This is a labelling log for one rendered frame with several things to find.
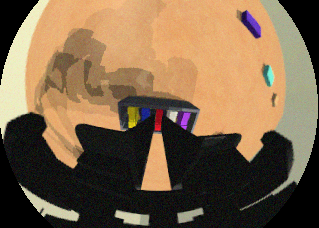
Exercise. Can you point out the turquoise rectangular block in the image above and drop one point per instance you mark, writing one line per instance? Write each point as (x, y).
(268, 75)

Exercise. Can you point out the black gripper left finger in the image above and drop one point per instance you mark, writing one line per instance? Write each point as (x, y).
(132, 145)

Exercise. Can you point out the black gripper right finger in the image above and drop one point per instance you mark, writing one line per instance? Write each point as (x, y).
(184, 149)

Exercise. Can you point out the tan rectangular block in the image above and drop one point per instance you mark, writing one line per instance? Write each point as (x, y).
(274, 100)

